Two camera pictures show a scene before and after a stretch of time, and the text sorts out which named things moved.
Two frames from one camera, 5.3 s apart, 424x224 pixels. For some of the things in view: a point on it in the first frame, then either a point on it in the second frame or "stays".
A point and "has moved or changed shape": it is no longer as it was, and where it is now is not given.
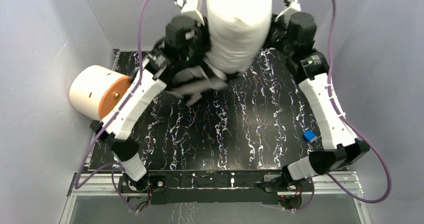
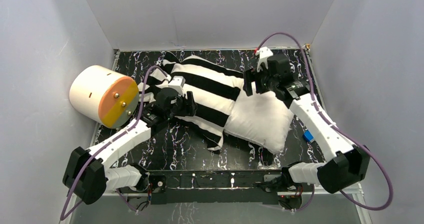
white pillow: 240,20 to 262,118
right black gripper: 281,24 to 252,75
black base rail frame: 208,187 stays
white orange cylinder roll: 95,91 stays
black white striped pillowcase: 190,82 has moved or changed shape
